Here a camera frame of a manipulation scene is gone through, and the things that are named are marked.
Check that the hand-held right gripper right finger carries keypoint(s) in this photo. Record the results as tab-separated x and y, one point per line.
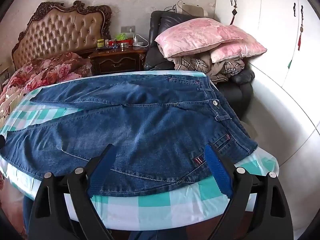
217	170

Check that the white charger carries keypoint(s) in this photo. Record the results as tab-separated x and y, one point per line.
136	39

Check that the pink floral pillow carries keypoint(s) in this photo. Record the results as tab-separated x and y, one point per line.
50	70

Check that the black leather armchair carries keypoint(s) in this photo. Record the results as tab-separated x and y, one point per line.
232	92

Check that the green packet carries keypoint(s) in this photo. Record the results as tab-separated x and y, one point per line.
122	37

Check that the yellow green box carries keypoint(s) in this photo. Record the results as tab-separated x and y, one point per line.
100	43

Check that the green white checked tablecloth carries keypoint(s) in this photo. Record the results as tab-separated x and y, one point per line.
160	205

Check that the small pink pillow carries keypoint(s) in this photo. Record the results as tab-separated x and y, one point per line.
240	51

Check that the beige plaid blanket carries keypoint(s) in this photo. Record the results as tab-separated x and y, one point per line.
195	63

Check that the beige cushion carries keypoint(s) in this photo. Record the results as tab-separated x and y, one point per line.
192	10

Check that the blue denim pants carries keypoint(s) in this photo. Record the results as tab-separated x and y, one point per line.
150	120

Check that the dark wooden nightstand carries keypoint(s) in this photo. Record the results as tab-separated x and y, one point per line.
117	62

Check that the wall socket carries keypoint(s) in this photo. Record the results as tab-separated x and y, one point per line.
125	29

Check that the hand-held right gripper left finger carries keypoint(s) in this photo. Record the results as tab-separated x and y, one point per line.
102	170

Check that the large pink pillow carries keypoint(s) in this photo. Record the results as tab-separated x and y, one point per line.
195	35

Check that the tufted leather carved headboard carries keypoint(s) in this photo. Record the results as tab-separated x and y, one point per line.
57	30

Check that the short red tassel ornament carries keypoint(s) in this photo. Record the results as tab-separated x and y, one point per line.
234	13

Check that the white wardrobe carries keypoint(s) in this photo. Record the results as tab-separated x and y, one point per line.
270	42

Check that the long red tassel ornament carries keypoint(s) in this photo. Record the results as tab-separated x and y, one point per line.
300	30

